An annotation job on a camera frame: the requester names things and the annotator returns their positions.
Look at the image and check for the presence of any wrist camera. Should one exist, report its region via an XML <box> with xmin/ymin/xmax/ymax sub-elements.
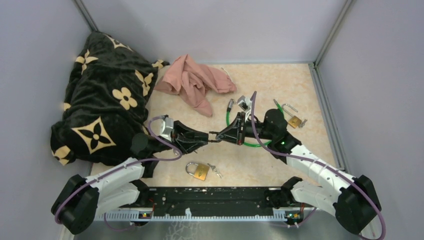
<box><xmin>236</xmin><ymin>95</ymin><xmax>252</xmax><ymax>116</ymax></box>
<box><xmin>159</xmin><ymin>116</ymin><xmax>174</xmax><ymax>141</ymax></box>

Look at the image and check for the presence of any brass padlock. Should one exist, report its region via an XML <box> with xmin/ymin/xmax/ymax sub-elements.
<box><xmin>281</xmin><ymin>103</ymin><xmax>308</xmax><ymax>129</ymax></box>
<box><xmin>185</xmin><ymin>162</ymin><xmax>223</xmax><ymax>181</ymax></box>

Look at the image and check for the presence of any black floral blanket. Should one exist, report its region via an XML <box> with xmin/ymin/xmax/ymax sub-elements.
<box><xmin>50</xmin><ymin>31</ymin><xmax>168</xmax><ymax>166</ymax></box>

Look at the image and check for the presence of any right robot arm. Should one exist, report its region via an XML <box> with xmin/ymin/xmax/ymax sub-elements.
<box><xmin>215</xmin><ymin>109</ymin><xmax>386</xmax><ymax>238</ymax></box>

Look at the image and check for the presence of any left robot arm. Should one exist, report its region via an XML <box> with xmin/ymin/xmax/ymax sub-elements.
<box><xmin>51</xmin><ymin>116</ymin><xmax>210</xmax><ymax>235</ymax></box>

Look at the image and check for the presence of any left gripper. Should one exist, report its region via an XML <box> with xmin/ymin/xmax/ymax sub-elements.
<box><xmin>149</xmin><ymin>119</ymin><xmax>209</xmax><ymax>155</ymax></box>

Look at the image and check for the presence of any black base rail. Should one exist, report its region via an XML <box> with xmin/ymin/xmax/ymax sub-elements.
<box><xmin>132</xmin><ymin>186</ymin><xmax>299</xmax><ymax>218</ymax></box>

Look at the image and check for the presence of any pink cloth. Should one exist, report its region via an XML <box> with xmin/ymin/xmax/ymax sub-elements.
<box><xmin>154</xmin><ymin>54</ymin><xmax>237</xmax><ymax>118</ymax></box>

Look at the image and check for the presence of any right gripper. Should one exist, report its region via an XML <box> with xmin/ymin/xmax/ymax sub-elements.
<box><xmin>216</xmin><ymin>111</ymin><xmax>274</xmax><ymax>146</ymax></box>

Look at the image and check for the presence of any green cable lock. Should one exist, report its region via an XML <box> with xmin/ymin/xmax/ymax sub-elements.
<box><xmin>225</xmin><ymin>98</ymin><xmax>284</xmax><ymax>148</ymax></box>

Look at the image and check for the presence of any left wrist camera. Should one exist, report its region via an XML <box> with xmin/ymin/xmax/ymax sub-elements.
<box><xmin>159</xmin><ymin>116</ymin><xmax>174</xmax><ymax>141</ymax></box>

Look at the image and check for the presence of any brass padlock on cable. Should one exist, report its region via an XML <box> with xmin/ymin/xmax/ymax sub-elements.
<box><xmin>281</xmin><ymin>103</ymin><xmax>308</xmax><ymax>129</ymax></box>

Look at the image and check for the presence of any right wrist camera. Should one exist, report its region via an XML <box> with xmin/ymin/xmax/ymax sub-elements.
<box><xmin>236</xmin><ymin>95</ymin><xmax>252</xmax><ymax>116</ymax></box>

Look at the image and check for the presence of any aluminium frame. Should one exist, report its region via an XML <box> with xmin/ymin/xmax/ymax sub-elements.
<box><xmin>59</xmin><ymin>0</ymin><xmax>382</xmax><ymax>240</ymax></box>

